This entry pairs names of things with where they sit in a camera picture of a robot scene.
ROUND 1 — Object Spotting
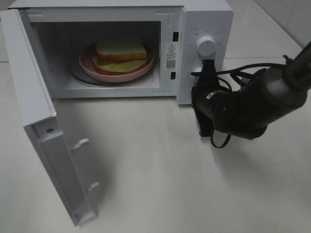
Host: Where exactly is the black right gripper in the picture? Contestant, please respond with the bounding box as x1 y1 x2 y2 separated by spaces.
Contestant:
191 74 219 137

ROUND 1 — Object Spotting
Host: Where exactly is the white timer knob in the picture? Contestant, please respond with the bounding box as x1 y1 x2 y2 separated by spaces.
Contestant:
191 67 202 77

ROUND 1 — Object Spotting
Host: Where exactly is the sandwich with lettuce and tomato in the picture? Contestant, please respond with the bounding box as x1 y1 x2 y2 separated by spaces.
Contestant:
95 35 147 66

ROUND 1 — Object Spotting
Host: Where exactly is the pink round plate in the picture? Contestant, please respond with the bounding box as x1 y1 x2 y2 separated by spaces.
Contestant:
79 44 155 83

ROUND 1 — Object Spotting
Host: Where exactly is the white microwave door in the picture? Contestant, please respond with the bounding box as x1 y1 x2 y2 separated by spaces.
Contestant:
0 9 100 225

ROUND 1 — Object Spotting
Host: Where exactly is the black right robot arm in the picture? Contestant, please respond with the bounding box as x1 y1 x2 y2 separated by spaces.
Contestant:
191 45 311 141

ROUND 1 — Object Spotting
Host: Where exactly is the white upper power knob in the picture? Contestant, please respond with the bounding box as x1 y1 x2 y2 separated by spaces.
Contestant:
196 35 216 57

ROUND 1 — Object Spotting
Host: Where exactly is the white microwave oven body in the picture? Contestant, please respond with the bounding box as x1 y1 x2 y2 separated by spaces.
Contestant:
0 0 234 111

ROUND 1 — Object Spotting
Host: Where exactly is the glass microwave turntable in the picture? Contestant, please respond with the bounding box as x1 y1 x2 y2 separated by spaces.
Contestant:
68 66 104 86

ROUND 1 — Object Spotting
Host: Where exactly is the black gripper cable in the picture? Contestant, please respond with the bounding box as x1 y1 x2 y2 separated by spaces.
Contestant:
208 62 292 149

